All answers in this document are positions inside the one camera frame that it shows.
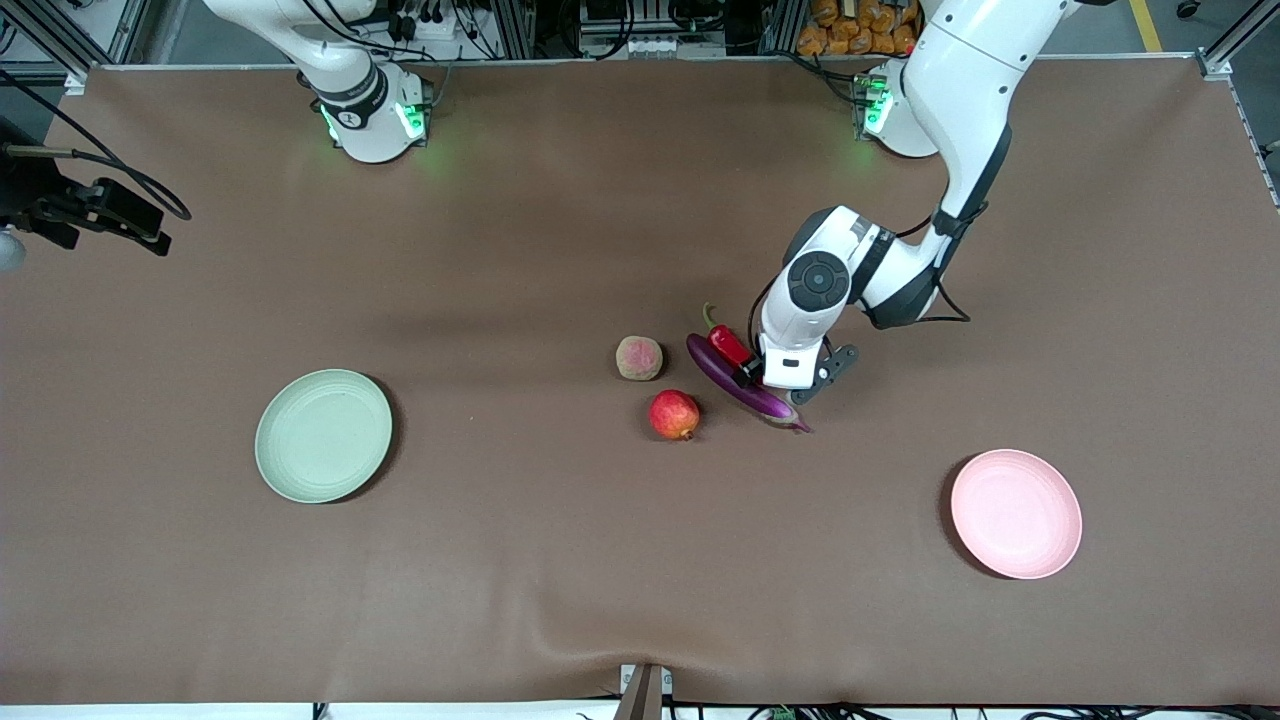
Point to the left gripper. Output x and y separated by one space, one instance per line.
747 372

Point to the white power strip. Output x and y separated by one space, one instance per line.
435 25

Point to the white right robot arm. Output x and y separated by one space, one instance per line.
370 130

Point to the white connector strip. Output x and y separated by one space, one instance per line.
665 47

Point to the grey aluminium frame post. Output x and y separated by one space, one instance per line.
1225 35
60 45

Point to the brown table cover cloth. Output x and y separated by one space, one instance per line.
600 560

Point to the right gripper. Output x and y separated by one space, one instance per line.
30 190

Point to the light green round plate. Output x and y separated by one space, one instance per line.
322 436

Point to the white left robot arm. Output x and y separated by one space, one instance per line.
960 80

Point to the red pomegranate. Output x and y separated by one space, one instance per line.
673 415

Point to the long purple eggplant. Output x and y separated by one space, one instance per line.
718 368

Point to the pink beige peach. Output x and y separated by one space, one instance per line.
639 358

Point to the pink round plate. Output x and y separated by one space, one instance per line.
1016 514

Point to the red chili pepper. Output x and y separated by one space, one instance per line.
728 345

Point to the bag of orange items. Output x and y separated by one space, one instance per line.
850 30

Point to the metal bracket at table edge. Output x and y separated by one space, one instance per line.
645 692

